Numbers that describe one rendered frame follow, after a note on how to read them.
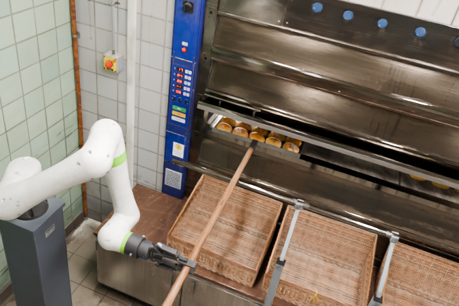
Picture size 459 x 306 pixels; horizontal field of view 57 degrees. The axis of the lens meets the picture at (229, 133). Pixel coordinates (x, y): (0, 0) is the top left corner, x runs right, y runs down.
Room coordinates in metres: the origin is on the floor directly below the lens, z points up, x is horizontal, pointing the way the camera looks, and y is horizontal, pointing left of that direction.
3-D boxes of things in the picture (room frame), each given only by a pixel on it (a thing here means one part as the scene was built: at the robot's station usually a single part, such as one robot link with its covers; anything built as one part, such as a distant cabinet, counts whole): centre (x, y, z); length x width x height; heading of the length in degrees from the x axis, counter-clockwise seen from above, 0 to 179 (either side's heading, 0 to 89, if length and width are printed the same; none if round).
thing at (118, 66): (2.31, 0.76, 1.46); 0.10 x 0.07 x 0.10; 75
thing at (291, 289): (1.71, -0.64, 0.72); 0.56 x 0.49 x 0.28; 76
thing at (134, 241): (1.19, 0.30, 1.20); 0.12 x 0.06 x 0.09; 167
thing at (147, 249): (1.17, 0.23, 1.20); 0.09 x 0.07 x 0.08; 77
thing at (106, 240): (1.22, 0.40, 1.20); 0.14 x 0.13 x 0.11; 77
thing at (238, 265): (1.86, -0.07, 0.72); 0.56 x 0.49 x 0.28; 74
